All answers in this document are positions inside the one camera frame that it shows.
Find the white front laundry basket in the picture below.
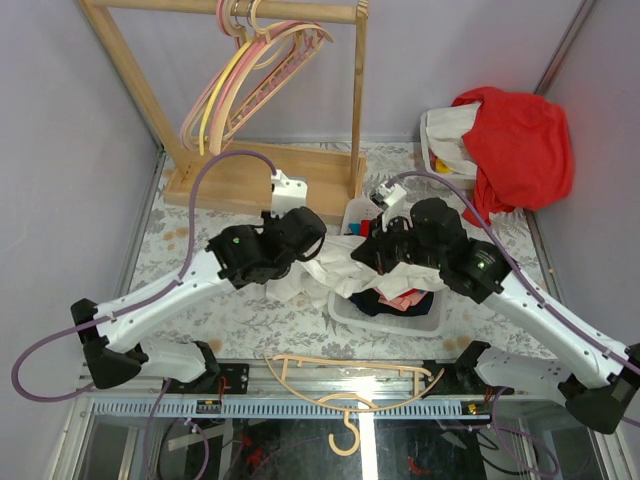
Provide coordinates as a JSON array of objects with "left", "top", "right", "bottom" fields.
[{"left": 328, "top": 197, "right": 448, "bottom": 337}]

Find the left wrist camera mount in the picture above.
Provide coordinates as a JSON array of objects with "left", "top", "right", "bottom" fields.
[{"left": 270, "top": 169, "right": 308, "bottom": 217}]

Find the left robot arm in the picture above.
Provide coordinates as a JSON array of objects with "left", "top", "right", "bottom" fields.
[{"left": 71, "top": 207, "right": 327, "bottom": 395}]

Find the floral table cloth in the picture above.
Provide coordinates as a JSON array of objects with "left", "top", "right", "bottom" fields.
[{"left": 131, "top": 142, "right": 554, "bottom": 360}]

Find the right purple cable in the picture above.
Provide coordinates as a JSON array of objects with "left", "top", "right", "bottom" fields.
[{"left": 394, "top": 169, "right": 640, "bottom": 476}]

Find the aluminium rail frame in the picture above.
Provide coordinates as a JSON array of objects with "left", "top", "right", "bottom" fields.
[{"left": 52, "top": 360, "right": 639, "bottom": 479}]

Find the red t shirt on basket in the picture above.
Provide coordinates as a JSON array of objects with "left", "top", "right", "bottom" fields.
[{"left": 452, "top": 87, "right": 575, "bottom": 227}]

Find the white laundry basket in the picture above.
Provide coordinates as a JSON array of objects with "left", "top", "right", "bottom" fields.
[
  {"left": 328, "top": 197, "right": 448, "bottom": 337},
  {"left": 420, "top": 102, "right": 480, "bottom": 191}
]

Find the wooden clothes rack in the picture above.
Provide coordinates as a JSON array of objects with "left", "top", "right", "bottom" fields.
[{"left": 79, "top": 1, "right": 369, "bottom": 223}]

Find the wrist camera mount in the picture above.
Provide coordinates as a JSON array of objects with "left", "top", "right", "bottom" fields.
[
  {"left": 270, "top": 169, "right": 308, "bottom": 217},
  {"left": 369, "top": 184, "right": 407, "bottom": 232}
]

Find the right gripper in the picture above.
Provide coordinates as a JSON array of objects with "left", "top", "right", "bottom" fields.
[{"left": 351, "top": 210, "right": 445, "bottom": 276}]

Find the white back laundry basket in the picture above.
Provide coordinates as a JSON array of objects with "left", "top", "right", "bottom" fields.
[{"left": 420, "top": 102, "right": 480, "bottom": 191}]

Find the peach plastic hanger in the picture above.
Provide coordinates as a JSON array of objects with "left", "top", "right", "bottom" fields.
[{"left": 263, "top": 353, "right": 446, "bottom": 457}]

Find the pink plastic hanger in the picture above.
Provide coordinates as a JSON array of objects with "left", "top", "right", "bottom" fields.
[{"left": 180, "top": 0, "right": 271, "bottom": 151}]

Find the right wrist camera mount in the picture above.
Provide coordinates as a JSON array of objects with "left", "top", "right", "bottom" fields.
[{"left": 369, "top": 184, "right": 407, "bottom": 232}]

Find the white t shirt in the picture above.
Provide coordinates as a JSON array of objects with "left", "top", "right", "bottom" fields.
[{"left": 266, "top": 235, "right": 445, "bottom": 308}]

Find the pile of folded clothes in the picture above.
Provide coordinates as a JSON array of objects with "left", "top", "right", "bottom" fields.
[{"left": 344, "top": 217, "right": 435, "bottom": 318}]

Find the peach hanger on rack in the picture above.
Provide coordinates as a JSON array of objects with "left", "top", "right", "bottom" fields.
[{"left": 182, "top": 1, "right": 333, "bottom": 154}]

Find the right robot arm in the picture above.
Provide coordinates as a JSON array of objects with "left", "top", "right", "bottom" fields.
[{"left": 351, "top": 194, "right": 639, "bottom": 434}]

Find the yellow plastic hanger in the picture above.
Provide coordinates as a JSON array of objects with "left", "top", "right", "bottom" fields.
[{"left": 197, "top": 39, "right": 255, "bottom": 157}]

